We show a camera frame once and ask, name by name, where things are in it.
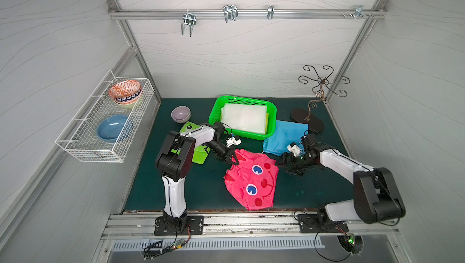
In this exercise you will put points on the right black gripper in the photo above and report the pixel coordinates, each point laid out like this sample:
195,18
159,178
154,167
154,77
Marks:
290,161

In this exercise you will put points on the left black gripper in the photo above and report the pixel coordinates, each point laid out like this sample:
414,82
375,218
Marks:
228,153

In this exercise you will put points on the blue raincoat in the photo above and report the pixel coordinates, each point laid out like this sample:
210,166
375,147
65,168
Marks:
285,133

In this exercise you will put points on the green frog raincoat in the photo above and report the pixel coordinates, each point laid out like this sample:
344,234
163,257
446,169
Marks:
201,151

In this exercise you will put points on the pink bunny raincoat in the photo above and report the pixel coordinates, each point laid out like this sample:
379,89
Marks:
253,181

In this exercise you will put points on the white raincoat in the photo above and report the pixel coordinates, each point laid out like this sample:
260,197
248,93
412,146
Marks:
248,118

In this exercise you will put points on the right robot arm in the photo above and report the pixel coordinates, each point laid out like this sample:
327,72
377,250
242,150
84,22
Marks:
375,199

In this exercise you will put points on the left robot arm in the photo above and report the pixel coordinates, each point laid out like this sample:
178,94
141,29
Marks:
174,162

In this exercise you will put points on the dark metal jewelry stand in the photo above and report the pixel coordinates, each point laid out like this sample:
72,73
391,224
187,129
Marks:
323,85

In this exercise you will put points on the small purple bowl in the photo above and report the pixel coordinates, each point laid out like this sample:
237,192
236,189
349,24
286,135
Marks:
181,114

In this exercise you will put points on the blue bowl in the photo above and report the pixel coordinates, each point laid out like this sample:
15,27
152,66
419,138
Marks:
115,128

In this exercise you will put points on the orange patterned bowl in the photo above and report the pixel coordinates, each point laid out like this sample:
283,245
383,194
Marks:
125,92

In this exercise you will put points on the small metal hook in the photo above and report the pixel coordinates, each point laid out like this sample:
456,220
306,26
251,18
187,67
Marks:
270,12

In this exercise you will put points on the metal double hook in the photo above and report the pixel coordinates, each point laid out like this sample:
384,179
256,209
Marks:
188,23

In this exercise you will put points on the metal loop hook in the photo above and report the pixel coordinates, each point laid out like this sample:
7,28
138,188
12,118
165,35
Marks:
230,13

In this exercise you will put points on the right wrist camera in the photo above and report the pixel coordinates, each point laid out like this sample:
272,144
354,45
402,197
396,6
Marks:
294,149

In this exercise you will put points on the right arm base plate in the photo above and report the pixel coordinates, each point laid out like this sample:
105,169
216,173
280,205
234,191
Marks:
314,223

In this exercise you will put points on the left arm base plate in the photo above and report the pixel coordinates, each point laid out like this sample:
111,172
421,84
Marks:
185,225

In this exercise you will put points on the aluminium front rail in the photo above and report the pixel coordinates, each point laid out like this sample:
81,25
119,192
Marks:
141,226

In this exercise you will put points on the aluminium rail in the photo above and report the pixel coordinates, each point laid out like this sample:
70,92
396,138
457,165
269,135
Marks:
141,226
250,14

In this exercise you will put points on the white wire wall basket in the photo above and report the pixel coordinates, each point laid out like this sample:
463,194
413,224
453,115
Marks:
79,139

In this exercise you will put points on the metal bracket hook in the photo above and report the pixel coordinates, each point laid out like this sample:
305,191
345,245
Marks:
358,14

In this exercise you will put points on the aluminium top rail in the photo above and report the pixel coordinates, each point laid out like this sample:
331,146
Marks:
250,14

